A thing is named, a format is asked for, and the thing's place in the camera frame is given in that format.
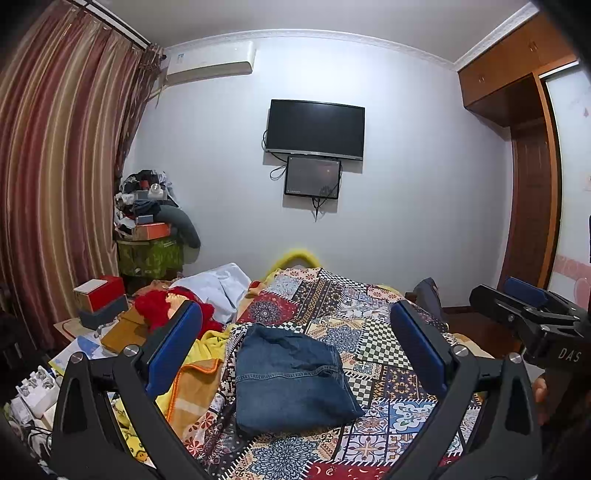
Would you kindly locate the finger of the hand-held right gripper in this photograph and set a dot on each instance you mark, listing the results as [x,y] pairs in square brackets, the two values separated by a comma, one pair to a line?
[494,300]
[524,288]

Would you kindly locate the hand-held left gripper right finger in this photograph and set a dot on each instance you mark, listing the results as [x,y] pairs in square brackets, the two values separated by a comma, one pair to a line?
[420,350]

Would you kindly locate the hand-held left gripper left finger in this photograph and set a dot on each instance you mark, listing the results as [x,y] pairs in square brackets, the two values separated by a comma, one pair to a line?
[173,350]

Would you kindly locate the blue denim jeans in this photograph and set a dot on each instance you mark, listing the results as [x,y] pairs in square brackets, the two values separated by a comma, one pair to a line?
[286,378]

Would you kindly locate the pile of mixed clothes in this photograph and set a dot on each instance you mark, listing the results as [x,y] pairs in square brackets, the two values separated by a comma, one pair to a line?
[143,184]

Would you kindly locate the person's right hand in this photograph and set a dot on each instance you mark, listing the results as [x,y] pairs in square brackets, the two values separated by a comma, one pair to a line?
[539,399]

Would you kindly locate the yellow blanket with orange trim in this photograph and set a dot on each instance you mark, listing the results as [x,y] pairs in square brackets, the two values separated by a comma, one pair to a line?
[198,378]

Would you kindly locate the red knitted cloth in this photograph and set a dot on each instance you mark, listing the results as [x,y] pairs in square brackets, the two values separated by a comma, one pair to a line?
[157,304]

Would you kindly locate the brown cardboard box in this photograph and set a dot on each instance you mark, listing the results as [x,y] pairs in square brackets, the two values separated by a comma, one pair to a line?
[124,332]

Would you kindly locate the colourful patchwork blanket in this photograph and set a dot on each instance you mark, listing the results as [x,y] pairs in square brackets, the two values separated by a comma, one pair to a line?
[369,332]

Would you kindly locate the grey box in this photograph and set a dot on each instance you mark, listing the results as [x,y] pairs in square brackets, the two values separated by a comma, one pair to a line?
[104,316]

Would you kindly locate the white cloth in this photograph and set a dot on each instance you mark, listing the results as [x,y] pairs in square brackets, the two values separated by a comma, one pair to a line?
[217,286]

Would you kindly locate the dark wooden door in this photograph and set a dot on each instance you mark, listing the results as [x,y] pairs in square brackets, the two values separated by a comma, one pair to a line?
[531,207]

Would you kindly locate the red and white box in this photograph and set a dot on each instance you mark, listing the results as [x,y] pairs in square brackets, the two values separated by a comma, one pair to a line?
[104,295]

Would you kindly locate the white paper sheets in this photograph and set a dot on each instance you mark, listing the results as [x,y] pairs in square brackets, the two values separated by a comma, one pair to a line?
[81,350]

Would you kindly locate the green patterned cloth cover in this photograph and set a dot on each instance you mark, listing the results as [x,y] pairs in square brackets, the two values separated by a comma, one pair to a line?
[147,258]

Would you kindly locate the yellow cartoon print sheet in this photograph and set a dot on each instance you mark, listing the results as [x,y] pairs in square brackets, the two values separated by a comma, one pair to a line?
[131,438]

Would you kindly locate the orange box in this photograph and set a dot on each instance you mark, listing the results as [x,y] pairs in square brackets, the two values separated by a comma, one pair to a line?
[150,230]

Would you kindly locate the white plastic packaging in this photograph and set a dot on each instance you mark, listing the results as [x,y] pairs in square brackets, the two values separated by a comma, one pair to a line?
[34,385]

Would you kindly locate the yellow fuzzy cushion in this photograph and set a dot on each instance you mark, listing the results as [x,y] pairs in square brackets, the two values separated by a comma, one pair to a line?
[295,256]

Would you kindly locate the small black monitor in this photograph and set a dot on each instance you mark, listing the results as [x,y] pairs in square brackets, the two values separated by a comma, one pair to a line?
[311,177]

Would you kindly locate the striped brown curtain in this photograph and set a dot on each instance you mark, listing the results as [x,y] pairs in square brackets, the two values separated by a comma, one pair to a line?
[60,161]

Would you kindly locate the wooden wardrobe with white panel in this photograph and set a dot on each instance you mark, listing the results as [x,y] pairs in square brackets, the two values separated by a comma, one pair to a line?
[508,60]

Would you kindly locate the white air conditioner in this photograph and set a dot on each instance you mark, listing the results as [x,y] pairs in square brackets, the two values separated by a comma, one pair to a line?
[207,62]

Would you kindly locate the black curtain rod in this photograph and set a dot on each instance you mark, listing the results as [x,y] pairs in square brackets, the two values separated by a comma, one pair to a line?
[115,23]

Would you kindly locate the wooden bed post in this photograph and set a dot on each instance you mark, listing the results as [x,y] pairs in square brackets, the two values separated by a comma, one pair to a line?
[409,296]

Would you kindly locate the black wall television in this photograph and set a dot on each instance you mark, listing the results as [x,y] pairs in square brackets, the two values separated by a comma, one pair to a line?
[314,124]

